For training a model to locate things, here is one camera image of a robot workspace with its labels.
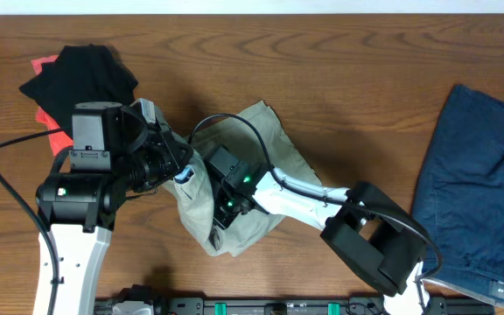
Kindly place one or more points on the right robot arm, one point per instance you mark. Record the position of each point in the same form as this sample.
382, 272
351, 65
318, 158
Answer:
366, 229

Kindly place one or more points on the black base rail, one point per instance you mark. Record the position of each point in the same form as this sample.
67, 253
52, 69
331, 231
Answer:
139, 299

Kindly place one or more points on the dark blue denim jeans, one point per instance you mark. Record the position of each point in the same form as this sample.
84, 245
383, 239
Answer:
459, 196

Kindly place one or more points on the red folded garment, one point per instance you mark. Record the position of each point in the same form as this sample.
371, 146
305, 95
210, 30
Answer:
57, 141

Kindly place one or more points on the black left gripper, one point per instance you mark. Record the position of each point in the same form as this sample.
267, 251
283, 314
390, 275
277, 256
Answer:
171, 153

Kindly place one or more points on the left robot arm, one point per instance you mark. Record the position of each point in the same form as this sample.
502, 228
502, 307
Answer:
119, 153

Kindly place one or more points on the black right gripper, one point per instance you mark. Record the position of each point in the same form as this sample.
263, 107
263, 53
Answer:
219, 164

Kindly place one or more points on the black folded garment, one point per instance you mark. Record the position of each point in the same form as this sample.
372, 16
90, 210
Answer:
89, 73

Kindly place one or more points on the khaki green shorts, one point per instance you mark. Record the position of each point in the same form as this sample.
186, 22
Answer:
194, 196

